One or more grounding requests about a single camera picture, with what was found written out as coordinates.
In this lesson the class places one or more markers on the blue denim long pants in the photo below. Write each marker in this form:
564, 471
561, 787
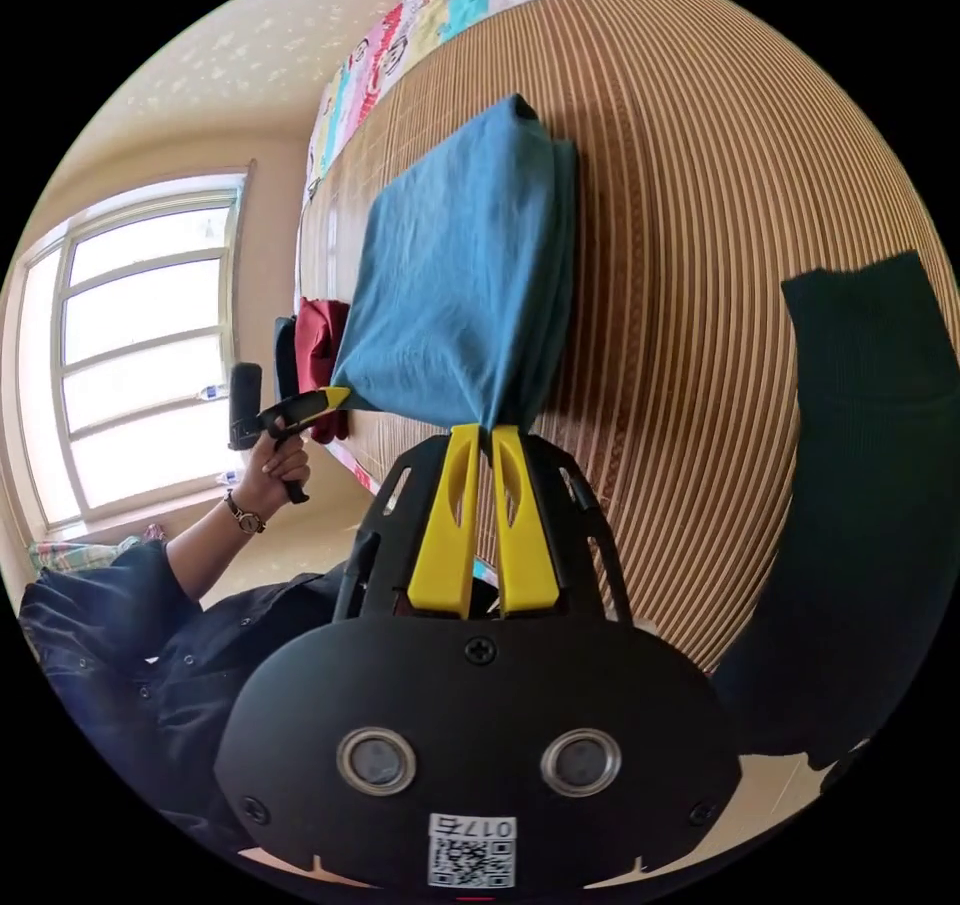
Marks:
457, 267

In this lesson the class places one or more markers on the pile of clothes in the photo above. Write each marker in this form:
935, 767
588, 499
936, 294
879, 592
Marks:
316, 346

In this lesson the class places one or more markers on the dark green sweater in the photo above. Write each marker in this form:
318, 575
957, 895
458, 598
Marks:
862, 485

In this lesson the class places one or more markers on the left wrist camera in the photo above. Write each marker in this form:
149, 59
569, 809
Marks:
244, 404

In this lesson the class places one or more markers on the person's body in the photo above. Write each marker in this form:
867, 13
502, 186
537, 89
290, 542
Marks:
150, 665

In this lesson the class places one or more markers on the person's left hand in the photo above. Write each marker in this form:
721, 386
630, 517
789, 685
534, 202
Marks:
274, 474

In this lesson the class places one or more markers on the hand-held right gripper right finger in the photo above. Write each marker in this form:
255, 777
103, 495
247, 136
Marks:
529, 545

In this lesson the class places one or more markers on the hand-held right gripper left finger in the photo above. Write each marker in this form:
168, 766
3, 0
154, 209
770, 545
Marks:
439, 545

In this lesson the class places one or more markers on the window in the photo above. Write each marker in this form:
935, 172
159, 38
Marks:
142, 350

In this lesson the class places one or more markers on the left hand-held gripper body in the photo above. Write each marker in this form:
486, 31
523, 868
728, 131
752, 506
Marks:
279, 419

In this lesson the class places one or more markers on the person's left forearm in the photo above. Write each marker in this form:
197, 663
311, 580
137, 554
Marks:
214, 549

